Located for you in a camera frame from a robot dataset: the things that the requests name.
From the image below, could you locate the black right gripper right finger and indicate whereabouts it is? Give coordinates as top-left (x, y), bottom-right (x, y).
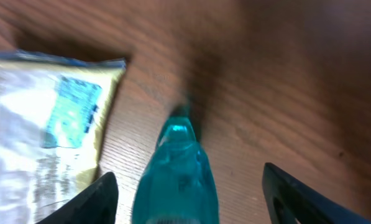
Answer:
top-left (262, 162), bottom-right (371, 224)

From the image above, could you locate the teal mouthwash bottle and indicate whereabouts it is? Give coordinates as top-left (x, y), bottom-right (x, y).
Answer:
top-left (132, 105), bottom-right (219, 224)

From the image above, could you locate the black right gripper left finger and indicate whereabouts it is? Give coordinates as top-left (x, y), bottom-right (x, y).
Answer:
top-left (37, 172), bottom-right (119, 224)

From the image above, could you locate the white yellow snack bag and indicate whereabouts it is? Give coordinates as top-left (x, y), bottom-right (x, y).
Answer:
top-left (0, 50), bottom-right (126, 223)

